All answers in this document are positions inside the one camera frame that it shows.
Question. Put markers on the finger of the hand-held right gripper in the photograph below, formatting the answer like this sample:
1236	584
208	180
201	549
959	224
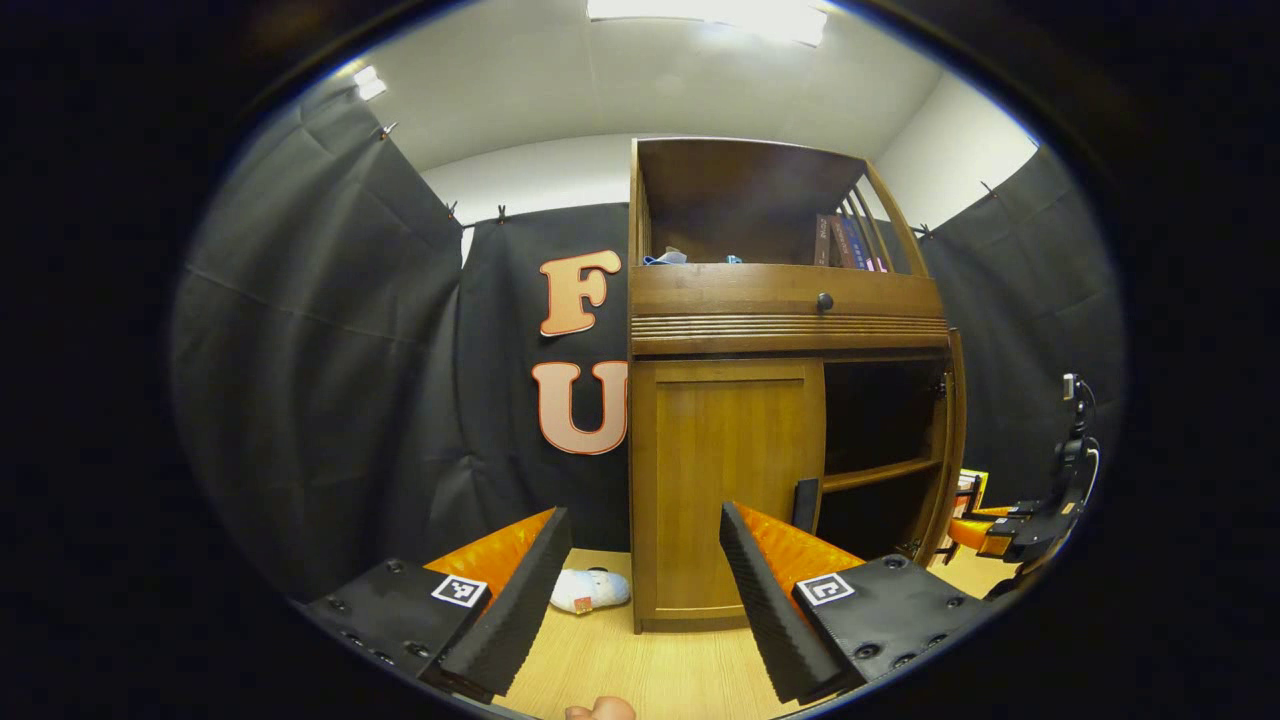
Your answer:
972	532

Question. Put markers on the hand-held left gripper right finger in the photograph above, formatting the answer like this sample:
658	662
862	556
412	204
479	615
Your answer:
765	610

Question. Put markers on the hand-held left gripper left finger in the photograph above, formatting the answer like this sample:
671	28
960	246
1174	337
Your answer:
520	610

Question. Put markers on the wooden cabinet door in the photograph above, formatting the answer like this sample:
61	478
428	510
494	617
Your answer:
955	440
720	470

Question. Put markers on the wooden double-door shoe cabinet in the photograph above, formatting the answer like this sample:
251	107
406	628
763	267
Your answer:
730	295

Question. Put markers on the white plush toy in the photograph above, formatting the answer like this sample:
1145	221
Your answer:
590	590

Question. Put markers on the wooden inner shelf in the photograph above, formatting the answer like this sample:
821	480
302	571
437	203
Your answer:
880	473

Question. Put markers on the black backdrop cloth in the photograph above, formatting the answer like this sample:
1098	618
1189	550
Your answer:
350	400

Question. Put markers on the blue book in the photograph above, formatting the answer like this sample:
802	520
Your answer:
855	248

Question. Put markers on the upright brown book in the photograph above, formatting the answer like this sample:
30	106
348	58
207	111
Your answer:
838	245

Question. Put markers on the leaning dark brown book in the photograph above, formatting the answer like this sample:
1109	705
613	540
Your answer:
821	240

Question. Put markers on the small ceiling light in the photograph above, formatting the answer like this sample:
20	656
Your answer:
370	83

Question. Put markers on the large ceiling light panel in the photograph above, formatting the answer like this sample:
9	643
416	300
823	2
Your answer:
710	15

